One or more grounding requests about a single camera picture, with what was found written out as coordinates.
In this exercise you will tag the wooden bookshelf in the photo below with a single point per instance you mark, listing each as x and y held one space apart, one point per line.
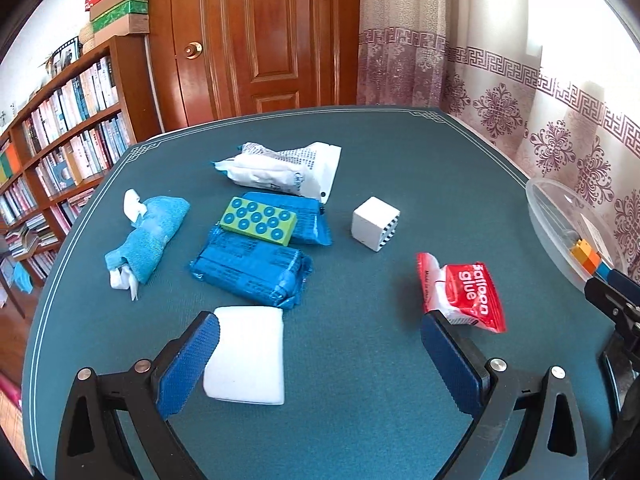
122 60

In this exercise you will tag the rows of books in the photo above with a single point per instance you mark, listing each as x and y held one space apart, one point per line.
75 105

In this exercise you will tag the blue plastic packet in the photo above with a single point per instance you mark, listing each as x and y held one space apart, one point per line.
310 220
250 272

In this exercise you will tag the woven beige basket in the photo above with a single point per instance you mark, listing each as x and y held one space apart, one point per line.
87 40

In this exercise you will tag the brass door knob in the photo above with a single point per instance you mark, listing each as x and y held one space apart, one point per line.
192 50

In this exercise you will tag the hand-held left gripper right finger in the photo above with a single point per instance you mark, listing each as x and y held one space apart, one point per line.
452 360

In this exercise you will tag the clear plastic container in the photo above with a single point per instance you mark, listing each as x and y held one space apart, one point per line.
555 220

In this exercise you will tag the white cube with zigzag print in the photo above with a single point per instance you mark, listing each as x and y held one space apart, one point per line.
370 220

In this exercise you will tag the white sponge pad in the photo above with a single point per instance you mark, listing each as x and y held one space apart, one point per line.
247 355

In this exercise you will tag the blue rolled towel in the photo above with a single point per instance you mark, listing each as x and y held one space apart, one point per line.
147 237

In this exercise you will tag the green and tan cardboard box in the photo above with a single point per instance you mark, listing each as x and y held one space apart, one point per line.
122 27

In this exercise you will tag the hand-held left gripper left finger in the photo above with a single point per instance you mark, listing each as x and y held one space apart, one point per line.
187 365

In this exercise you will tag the teal table cover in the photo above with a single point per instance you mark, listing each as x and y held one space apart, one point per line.
400 170

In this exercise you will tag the red and white glue packet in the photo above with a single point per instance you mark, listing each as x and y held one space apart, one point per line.
462 292

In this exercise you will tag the green block with blue studs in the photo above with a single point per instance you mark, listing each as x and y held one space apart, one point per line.
257 220

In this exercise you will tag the brown wooden door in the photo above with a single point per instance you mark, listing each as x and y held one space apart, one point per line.
270 35

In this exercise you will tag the flat green patterned box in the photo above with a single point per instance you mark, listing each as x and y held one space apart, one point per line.
120 9

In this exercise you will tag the white printed plastic bag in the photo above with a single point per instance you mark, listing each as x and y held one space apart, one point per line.
282 170

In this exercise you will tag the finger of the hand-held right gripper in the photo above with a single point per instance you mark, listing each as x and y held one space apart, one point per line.
605 271
612 302

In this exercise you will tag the patterned purple white curtain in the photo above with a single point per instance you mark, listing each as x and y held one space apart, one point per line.
565 120
400 35

